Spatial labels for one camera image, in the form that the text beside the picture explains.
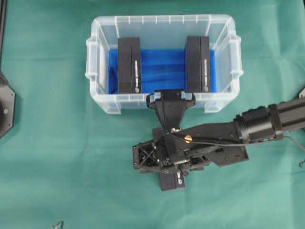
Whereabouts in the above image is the blue foam liner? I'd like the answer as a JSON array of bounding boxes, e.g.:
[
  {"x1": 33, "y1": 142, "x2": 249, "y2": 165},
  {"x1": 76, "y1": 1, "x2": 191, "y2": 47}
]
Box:
[{"x1": 108, "y1": 49, "x2": 217, "y2": 94}]

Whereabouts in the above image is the small metal bracket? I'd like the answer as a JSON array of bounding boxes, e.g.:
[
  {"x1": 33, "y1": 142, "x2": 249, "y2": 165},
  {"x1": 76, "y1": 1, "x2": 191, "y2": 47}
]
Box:
[{"x1": 50, "y1": 221, "x2": 64, "y2": 229}]

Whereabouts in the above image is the green table cloth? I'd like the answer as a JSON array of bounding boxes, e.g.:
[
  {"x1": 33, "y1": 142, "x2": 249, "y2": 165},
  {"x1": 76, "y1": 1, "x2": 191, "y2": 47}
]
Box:
[{"x1": 0, "y1": 0, "x2": 305, "y2": 229}]

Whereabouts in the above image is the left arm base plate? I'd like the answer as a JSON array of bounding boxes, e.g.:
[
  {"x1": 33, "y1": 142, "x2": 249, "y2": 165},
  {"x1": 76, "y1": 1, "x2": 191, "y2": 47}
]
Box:
[{"x1": 0, "y1": 72, "x2": 15, "y2": 137}]

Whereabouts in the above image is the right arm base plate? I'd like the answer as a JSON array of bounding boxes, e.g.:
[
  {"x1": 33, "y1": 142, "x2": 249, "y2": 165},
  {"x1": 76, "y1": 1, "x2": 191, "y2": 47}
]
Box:
[{"x1": 298, "y1": 88, "x2": 305, "y2": 98}]

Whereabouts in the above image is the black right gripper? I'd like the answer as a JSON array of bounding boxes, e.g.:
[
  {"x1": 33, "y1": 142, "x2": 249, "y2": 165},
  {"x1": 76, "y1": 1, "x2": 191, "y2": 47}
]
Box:
[{"x1": 132, "y1": 123, "x2": 249, "y2": 175}]

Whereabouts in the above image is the black camera cable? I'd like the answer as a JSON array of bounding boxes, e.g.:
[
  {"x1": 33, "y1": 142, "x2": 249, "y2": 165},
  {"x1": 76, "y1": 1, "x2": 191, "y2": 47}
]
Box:
[{"x1": 166, "y1": 132, "x2": 305, "y2": 167}]

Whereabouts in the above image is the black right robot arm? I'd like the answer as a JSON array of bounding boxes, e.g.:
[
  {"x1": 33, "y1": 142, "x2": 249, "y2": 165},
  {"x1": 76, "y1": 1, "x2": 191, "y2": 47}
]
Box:
[{"x1": 132, "y1": 98, "x2": 305, "y2": 176}]

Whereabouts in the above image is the clear plastic storage case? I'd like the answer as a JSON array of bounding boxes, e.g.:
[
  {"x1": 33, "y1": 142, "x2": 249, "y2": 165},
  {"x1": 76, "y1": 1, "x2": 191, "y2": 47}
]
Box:
[{"x1": 85, "y1": 14, "x2": 244, "y2": 115}]

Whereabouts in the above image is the black realsense box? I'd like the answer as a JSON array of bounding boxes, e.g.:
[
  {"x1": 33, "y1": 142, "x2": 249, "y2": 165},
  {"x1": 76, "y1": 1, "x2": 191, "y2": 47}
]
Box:
[
  {"x1": 159, "y1": 172, "x2": 185, "y2": 191},
  {"x1": 185, "y1": 36, "x2": 211, "y2": 93},
  {"x1": 118, "y1": 37, "x2": 142, "y2": 94}
]

